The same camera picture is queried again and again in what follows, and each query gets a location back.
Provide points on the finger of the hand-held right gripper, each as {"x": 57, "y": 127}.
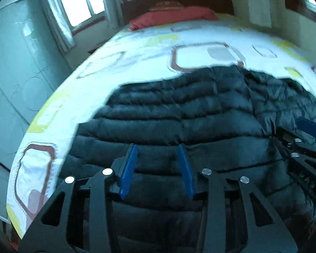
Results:
{"x": 309, "y": 127}
{"x": 300, "y": 147}

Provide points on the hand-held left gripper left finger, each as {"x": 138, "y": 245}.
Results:
{"x": 127, "y": 174}

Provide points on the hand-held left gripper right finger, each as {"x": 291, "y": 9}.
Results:
{"x": 185, "y": 174}

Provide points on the black puffer jacket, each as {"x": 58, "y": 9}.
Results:
{"x": 173, "y": 110}

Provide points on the bed with patterned sheet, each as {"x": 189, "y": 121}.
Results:
{"x": 147, "y": 47}

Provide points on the wooden nightstand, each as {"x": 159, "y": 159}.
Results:
{"x": 96, "y": 48}

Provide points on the pale curtain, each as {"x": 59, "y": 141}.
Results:
{"x": 259, "y": 2}
{"x": 60, "y": 31}

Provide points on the white wardrobe with circle pattern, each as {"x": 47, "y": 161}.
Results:
{"x": 15, "y": 71}

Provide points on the wooden headboard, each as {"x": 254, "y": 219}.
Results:
{"x": 221, "y": 1}

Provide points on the red pillow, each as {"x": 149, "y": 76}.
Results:
{"x": 173, "y": 18}

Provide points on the brown patterned pillow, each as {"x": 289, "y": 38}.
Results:
{"x": 166, "y": 5}

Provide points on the small window with wooden frame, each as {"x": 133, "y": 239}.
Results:
{"x": 79, "y": 2}

